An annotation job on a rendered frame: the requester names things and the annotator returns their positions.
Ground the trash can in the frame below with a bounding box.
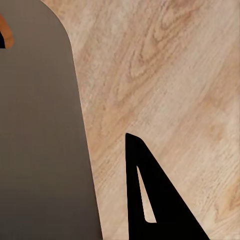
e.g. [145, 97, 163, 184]
[0, 0, 103, 240]

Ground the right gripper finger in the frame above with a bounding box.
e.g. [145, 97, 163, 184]
[125, 133, 210, 240]

